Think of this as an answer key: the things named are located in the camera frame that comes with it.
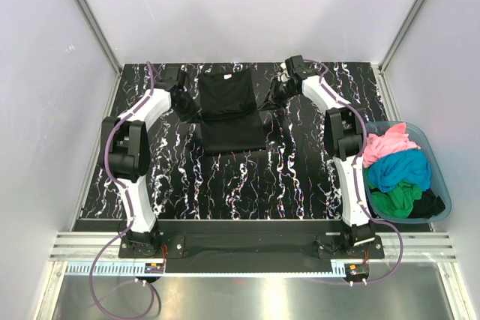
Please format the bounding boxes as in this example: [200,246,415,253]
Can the black t shirt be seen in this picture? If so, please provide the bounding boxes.
[408,189,446,219]
[198,68,266,154]

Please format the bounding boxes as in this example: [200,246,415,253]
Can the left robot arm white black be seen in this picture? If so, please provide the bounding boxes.
[100,63,201,256]

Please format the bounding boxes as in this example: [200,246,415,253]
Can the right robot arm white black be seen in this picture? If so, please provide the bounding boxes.
[259,55,375,255]

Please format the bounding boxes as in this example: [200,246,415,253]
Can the pink t shirt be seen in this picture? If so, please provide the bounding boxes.
[363,122,421,168]

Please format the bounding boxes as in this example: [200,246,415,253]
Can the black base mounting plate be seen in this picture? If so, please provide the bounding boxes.
[119,220,385,276]

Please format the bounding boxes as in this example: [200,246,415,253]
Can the blue t shirt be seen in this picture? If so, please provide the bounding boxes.
[366,149,432,193]

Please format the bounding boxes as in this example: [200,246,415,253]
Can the teal plastic laundry basket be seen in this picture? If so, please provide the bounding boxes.
[364,121,452,224]

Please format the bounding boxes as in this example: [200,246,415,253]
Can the green t shirt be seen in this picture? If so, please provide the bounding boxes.
[366,175,423,219]

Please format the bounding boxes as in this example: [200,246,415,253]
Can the black t shirt in basket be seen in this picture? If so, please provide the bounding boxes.
[408,189,446,219]

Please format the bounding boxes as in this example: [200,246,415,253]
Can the right aluminium frame post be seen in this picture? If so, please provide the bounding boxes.
[378,0,428,74]

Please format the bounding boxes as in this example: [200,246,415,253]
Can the aluminium frame post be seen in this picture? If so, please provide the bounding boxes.
[74,0,123,76]
[378,0,428,74]

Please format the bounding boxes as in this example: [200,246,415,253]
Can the left aluminium frame post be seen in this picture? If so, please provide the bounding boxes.
[74,0,123,76]

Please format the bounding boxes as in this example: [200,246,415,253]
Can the white slotted cable duct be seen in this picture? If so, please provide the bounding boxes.
[67,263,348,278]

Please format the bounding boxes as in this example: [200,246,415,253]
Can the aluminium rail profile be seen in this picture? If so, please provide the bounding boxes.
[50,233,457,261]

